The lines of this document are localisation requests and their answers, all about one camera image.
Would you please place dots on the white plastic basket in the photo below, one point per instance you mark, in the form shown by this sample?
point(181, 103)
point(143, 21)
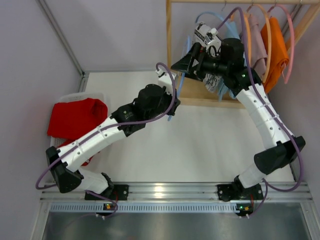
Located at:
point(73, 97)

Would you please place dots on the aluminium corner post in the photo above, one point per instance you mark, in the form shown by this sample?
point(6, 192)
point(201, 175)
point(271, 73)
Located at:
point(44, 7)

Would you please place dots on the red trousers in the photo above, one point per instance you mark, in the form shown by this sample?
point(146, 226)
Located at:
point(72, 120)

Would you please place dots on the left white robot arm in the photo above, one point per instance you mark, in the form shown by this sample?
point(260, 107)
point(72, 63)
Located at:
point(153, 102)

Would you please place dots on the slotted cable duct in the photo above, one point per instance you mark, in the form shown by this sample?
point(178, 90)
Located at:
point(135, 207)

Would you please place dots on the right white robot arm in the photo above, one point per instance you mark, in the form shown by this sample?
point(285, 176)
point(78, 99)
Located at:
point(281, 146)

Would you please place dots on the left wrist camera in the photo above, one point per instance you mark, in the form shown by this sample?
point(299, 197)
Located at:
point(164, 81)

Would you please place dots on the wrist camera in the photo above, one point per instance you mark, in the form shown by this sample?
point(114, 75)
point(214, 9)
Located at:
point(210, 37)
point(164, 81)

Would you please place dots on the pink hanger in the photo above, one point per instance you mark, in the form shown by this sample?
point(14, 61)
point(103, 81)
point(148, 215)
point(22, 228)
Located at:
point(291, 40)

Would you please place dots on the orange hanger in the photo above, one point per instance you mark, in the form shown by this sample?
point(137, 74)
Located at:
point(246, 34)
point(269, 38)

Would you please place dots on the wooden clothes rack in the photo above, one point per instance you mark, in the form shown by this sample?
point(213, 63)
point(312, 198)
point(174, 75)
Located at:
point(194, 93)

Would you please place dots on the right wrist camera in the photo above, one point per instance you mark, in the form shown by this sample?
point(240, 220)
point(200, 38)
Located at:
point(210, 37)

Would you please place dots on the aluminium mounting rail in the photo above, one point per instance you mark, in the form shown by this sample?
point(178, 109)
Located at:
point(176, 191)

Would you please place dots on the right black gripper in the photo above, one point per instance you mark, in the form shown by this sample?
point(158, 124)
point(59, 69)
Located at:
point(195, 60)

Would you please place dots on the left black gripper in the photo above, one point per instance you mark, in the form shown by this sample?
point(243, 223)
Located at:
point(173, 103)

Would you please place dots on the orange trousers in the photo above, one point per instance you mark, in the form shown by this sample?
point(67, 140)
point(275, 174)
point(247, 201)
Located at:
point(279, 56)

